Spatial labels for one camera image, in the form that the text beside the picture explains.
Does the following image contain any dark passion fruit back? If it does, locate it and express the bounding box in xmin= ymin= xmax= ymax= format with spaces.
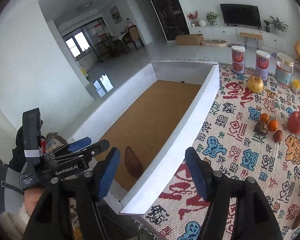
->
xmin=254 ymin=121 xmax=268 ymax=136

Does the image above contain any orange mandarin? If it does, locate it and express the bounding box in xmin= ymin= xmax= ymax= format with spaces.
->
xmin=260 ymin=113 xmax=270 ymax=124
xmin=268 ymin=119 xmax=279 ymax=132

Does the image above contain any reddish small mandarin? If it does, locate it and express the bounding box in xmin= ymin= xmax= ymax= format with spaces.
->
xmin=273 ymin=129 xmax=283 ymax=143

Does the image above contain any red apple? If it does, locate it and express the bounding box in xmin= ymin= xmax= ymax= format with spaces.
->
xmin=288 ymin=111 xmax=300 ymax=134

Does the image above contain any person left hand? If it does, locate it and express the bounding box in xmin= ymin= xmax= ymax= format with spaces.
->
xmin=24 ymin=187 xmax=44 ymax=216

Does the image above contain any white cardboard box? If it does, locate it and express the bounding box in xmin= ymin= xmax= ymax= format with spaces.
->
xmin=69 ymin=60 xmax=219 ymax=215

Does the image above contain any patterned woven tablecloth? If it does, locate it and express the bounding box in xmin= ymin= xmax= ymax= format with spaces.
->
xmin=136 ymin=63 xmax=300 ymax=239

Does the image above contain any pink can left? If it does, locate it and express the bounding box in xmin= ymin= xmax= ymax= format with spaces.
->
xmin=231 ymin=46 xmax=245 ymax=74

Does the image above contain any pink can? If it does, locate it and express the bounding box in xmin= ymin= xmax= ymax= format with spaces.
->
xmin=231 ymin=46 xmax=245 ymax=74
xmin=255 ymin=50 xmax=270 ymax=82

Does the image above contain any small yellow lid jar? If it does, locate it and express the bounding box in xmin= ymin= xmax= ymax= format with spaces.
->
xmin=291 ymin=79 xmax=300 ymax=93

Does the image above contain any glass jar gold lid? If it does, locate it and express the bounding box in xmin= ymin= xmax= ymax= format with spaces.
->
xmin=275 ymin=53 xmax=294 ymax=87

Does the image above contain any pink can right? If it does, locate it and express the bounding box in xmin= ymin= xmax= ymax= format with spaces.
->
xmin=255 ymin=50 xmax=270 ymax=82

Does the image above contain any wooden stool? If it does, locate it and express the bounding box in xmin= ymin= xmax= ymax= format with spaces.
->
xmin=239 ymin=32 xmax=264 ymax=51

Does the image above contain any red flower vase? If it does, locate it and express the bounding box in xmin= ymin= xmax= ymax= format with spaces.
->
xmin=187 ymin=10 xmax=198 ymax=27

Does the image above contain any white tv cabinet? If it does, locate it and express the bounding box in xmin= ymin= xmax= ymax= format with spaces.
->
xmin=189 ymin=26 xmax=288 ymax=53

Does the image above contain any dark glass cabinet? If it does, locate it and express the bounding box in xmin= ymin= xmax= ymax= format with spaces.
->
xmin=151 ymin=0 xmax=190 ymax=41

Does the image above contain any green potted plant left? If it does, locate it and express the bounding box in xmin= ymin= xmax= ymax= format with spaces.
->
xmin=206 ymin=11 xmax=219 ymax=26

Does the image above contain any green potted plant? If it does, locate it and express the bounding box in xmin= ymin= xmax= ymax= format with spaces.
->
xmin=206 ymin=11 xmax=219 ymax=26
xmin=269 ymin=15 xmax=289 ymax=33

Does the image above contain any small dark potted plant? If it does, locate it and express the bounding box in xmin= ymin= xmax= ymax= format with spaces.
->
xmin=263 ymin=20 xmax=270 ymax=33

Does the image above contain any black television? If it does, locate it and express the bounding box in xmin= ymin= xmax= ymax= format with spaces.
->
xmin=220 ymin=3 xmax=262 ymax=28

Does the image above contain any green potted plant right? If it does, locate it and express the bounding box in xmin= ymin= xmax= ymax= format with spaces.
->
xmin=269 ymin=15 xmax=289 ymax=33

